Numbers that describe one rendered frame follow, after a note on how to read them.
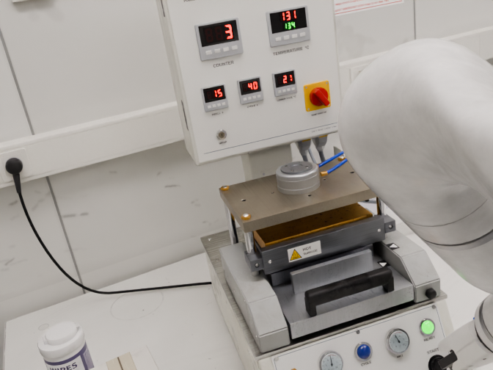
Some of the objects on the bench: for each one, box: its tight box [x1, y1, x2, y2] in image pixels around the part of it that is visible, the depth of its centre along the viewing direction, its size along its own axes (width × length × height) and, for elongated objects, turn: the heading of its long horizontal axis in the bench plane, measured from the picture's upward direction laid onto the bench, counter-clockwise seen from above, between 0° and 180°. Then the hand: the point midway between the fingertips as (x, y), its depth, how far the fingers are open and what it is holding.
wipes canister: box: [37, 322, 95, 370], centre depth 101 cm, size 9×9×15 cm
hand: (460, 362), depth 77 cm, fingers closed
